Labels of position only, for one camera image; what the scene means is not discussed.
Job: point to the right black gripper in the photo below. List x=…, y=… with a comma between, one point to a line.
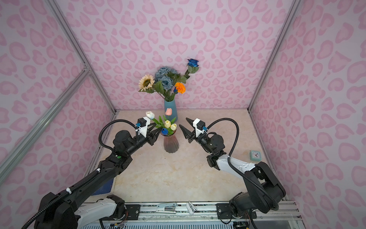
x=194, y=136

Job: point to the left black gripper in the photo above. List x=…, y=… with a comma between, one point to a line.
x=149, y=135

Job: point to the white tulip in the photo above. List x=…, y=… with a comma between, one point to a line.
x=173, y=127

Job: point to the red glass vase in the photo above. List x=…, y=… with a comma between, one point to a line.
x=171, y=144

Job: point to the light blue tulip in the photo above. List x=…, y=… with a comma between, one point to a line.
x=151, y=116

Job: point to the teal ceramic vase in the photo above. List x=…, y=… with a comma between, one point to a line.
x=171, y=104

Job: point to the orange carnation stem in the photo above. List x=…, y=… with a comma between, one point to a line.
x=180, y=87

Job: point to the cream sunflower stem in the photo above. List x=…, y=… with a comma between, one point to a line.
x=149, y=85

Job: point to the dusty blue rose bouquet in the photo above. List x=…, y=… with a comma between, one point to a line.
x=168, y=76

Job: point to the blue rose stem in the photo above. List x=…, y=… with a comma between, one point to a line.
x=192, y=68

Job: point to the yellow tulip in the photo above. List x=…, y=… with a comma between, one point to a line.
x=167, y=124

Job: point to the cream pink tulip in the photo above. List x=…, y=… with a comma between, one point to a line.
x=169, y=112

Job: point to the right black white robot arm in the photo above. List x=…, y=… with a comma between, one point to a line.
x=264, y=190

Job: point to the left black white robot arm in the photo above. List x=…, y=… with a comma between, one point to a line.
x=58, y=211

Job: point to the small teal clock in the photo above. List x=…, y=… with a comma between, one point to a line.
x=255, y=155

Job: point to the blue book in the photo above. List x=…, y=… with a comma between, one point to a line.
x=107, y=188

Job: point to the silver stapler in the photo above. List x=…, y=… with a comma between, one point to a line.
x=166, y=208

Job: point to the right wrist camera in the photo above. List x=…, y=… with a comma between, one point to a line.
x=199, y=127

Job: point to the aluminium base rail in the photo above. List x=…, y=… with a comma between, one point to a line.
x=109, y=209

